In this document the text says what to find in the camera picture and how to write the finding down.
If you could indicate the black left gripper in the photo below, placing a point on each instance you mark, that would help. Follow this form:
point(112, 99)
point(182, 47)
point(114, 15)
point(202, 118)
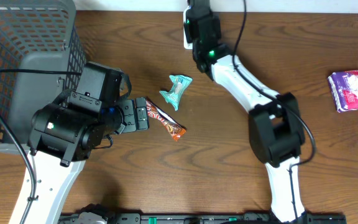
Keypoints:
point(132, 115)

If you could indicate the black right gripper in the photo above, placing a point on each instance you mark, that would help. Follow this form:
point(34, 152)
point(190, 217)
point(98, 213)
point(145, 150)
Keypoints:
point(217, 25)

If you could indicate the red orange snack bar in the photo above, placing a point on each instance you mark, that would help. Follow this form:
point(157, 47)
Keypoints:
point(174, 129)

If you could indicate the teal candy packet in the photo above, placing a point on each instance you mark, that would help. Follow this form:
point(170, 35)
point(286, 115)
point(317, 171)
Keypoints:
point(180, 84)

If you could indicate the purple snack packet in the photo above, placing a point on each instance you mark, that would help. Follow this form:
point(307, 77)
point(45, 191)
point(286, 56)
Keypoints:
point(344, 89)

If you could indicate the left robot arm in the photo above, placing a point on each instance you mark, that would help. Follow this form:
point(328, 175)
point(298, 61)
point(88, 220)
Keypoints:
point(61, 140)

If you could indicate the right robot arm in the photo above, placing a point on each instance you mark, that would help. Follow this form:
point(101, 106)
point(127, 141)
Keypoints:
point(275, 130)

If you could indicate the white barcode scanner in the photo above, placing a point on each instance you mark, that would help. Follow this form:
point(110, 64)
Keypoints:
point(187, 45)

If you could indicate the grey plastic mesh basket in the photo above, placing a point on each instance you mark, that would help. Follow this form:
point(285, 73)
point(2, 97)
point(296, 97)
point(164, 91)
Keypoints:
point(42, 52)

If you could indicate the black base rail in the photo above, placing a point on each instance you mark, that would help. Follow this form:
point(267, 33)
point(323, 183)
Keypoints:
point(250, 217)

